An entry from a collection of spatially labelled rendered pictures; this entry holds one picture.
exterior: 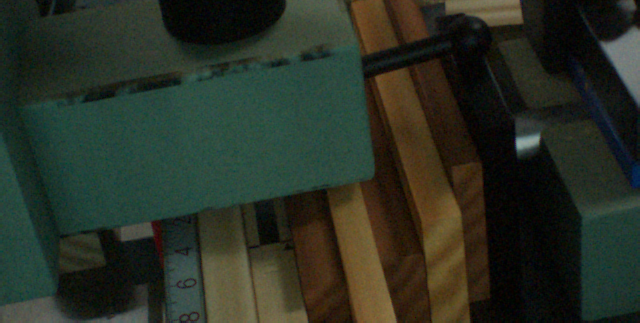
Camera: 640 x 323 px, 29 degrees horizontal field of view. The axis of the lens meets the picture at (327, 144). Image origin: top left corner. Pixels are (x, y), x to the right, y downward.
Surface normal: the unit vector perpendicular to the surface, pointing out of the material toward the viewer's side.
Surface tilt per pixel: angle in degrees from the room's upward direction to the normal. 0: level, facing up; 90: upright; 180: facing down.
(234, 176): 90
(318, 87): 90
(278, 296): 0
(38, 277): 90
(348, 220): 0
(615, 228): 90
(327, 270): 0
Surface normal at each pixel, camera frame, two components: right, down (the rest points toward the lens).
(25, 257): 0.15, 0.58
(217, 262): -0.12, -0.80
